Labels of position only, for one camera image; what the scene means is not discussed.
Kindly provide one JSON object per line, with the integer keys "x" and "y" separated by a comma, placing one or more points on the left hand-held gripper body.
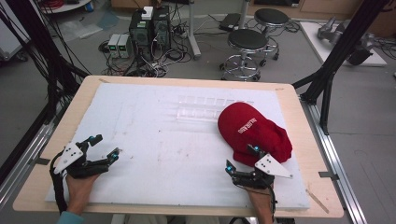
{"x": 81, "y": 166}

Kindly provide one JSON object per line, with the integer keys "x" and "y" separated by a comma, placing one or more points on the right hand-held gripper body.
{"x": 258, "y": 174}

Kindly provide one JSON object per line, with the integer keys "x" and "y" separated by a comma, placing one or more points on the red cap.
{"x": 249, "y": 130}

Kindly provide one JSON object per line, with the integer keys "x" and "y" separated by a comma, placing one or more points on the person's left hand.
{"x": 79, "y": 189}

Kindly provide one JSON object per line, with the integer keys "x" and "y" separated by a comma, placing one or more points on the person's right hand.
{"x": 261, "y": 200}

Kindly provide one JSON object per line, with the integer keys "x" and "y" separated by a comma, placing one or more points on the white foam board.
{"x": 174, "y": 155}

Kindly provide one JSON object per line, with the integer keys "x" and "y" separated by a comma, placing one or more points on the wooden table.
{"x": 311, "y": 130}

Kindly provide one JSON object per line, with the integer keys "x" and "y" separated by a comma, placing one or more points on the clear plastic compartment tray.
{"x": 205, "y": 109}

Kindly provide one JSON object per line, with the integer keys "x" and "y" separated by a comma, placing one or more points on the grey power supply unit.
{"x": 125, "y": 45}
{"x": 113, "y": 45}

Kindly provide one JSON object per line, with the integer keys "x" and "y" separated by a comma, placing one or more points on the black round stool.
{"x": 271, "y": 17}
{"x": 247, "y": 40}

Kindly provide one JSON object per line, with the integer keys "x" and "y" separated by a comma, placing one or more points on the black computer tower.
{"x": 141, "y": 31}
{"x": 162, "y": 26}

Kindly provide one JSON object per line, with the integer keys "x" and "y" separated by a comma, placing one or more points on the white platform board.
{"x": 323, "y": 43}

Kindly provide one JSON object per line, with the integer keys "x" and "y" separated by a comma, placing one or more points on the black flat box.
{"x": 230, "y": 21}

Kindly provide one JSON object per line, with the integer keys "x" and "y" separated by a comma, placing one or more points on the grey metal stand leg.
{"x": 193, "y": 31}

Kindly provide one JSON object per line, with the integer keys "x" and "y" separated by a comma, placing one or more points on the white power adapter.
{"x": 147, "y": 12}

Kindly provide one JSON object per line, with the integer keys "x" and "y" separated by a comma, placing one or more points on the grey robot part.
{"x": 345, "y": 34}

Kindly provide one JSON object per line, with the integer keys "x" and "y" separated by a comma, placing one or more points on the aluminium rail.
{"x": 28, "y": 152}
{"x": 333, "y": 155}

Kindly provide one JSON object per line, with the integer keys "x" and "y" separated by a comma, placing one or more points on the black metal frame post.
{"x": 40, "y": 46}
{"x": 339, "y": 53}

